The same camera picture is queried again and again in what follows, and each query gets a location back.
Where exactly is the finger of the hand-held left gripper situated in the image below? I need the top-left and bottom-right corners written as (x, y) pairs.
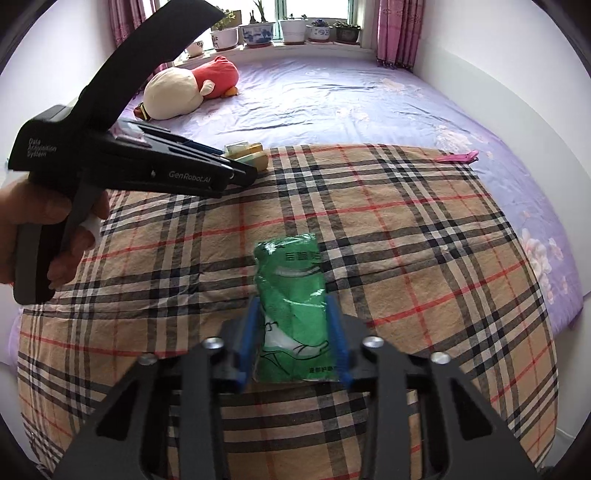
top-left (117, 119), bottom-right (227, 160)
top-left (210, 157), bottom-right (258, 188)

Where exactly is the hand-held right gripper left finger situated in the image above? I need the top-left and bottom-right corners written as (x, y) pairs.
top-left (53, 295), bottom-right (264, 480)

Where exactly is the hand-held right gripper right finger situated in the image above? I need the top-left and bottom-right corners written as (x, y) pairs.
top-left (325, 294), bottom-right (539, 480)

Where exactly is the green and white plastic packet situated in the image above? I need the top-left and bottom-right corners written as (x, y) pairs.
top-left (252, 233), bottom-right (345, 384)

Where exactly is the person's left hand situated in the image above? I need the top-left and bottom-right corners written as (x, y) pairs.
top-left (0, 173), bottom-right (112, 291)

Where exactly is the small yellow teal box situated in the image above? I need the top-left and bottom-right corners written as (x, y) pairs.
top-left (224, 142), bottom-right (267, 172)

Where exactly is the cream and red plush toy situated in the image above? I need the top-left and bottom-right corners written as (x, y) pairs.
top-left (134, 55), bottom-right (241, 121)

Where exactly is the tan plaid blanket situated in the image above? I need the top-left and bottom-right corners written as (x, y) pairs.
top-left (16, 144), bottom-right (561, 480)

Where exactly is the white pot with bushy plant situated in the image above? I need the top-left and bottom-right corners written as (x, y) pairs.
top-left (210, 7), bottom-right (241, 51)

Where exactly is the purple floral bed sheet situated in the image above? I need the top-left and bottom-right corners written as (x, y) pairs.
top-left (0, 55), bottom-right (585, 370)

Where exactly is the blue white bowl planter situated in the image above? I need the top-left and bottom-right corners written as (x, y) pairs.
top-left (241, 0), bottom-right (277, 48)

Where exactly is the pink curtain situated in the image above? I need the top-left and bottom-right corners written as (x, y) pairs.
top-left (108, 0), bottom-right (162, 47)
top-left (376, 0), bottom-right (424, 71)

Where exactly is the plain white plant pot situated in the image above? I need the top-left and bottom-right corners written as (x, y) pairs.
top-left (279, 14), bottom-right (308, 45)

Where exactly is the blue white round pot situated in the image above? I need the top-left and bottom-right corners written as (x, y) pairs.
top-left (307, 18), bottom-right (333, 44)

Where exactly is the dark plant pot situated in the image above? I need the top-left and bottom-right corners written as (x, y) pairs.
top-left (333, 21), bottom-right (362, 45)

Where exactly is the pink clothespin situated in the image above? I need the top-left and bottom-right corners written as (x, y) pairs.
top-left (436, 150), bottom-right (480, 164)

